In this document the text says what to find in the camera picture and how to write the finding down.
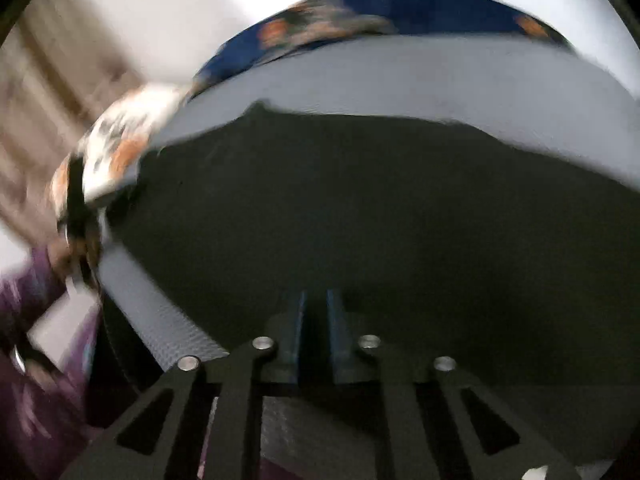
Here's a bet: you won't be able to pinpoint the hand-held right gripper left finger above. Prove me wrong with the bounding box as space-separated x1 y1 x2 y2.
60 290 308 480

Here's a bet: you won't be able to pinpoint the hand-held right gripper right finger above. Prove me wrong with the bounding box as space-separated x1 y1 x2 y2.
327 289 582 480

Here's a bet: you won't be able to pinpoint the black pants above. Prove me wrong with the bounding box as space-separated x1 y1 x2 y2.
106 101 640 466

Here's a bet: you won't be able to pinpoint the person's left hand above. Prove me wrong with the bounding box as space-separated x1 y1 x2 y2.
46 240 76 275

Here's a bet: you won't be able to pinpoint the white floral pillow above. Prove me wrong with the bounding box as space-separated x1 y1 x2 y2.
51 84 192 223

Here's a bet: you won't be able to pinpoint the beige pleated curtain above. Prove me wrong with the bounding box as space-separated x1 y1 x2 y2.
0 0 148 243

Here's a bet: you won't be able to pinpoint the navy floral blanket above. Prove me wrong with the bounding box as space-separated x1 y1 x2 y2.
191 0 577 102

